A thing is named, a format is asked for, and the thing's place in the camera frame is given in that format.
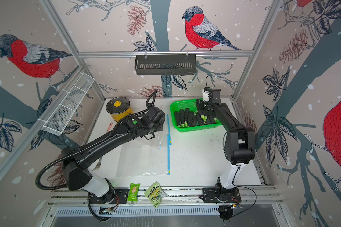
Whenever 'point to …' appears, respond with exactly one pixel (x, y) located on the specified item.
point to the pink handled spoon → (110, 127)
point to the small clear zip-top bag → (160, 135)
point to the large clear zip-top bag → (146, 155)
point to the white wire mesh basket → (57, 120)
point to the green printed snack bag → (154, 193)
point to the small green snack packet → (132, 195)
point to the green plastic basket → (190, 104)
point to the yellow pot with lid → (119, 108)
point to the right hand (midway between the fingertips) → (199, 101)
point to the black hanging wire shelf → (165, 65)
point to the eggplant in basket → (184, 118)
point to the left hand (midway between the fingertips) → (162, 121)
